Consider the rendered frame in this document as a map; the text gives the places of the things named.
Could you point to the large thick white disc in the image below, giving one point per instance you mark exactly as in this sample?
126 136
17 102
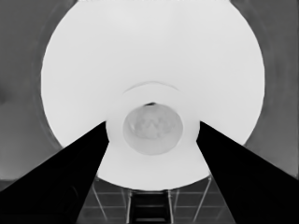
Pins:
93 62

